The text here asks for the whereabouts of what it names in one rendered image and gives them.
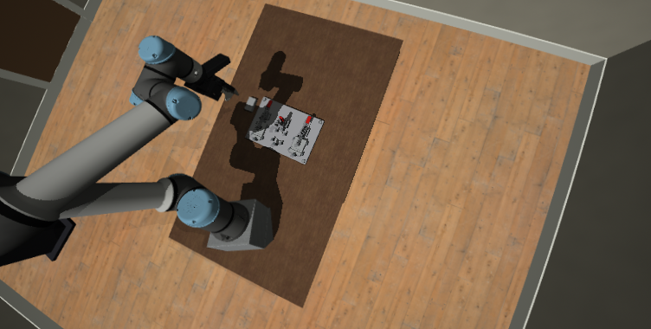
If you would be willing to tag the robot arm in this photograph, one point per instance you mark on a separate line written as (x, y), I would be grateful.
(45, 193)

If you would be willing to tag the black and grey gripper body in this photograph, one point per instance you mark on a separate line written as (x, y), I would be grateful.
(211, 87)

